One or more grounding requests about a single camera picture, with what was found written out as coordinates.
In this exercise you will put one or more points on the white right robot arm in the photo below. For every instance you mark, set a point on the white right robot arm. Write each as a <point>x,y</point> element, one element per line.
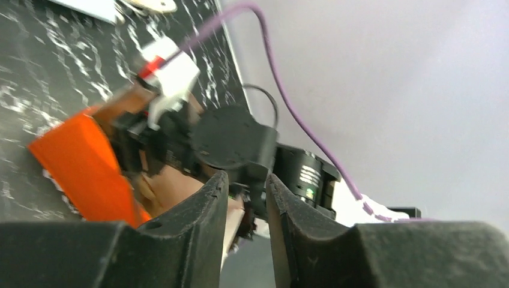
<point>351,208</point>

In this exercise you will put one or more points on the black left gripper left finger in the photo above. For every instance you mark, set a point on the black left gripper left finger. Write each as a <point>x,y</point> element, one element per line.
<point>181,248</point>

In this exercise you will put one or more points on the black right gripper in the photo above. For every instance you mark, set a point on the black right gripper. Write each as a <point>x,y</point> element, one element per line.
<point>164,131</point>

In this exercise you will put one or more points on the orange paper bag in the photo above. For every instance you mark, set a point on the orange paper bag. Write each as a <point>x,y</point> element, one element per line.
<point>78,156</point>

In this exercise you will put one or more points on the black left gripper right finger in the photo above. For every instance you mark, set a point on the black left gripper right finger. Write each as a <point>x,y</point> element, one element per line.
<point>312,250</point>

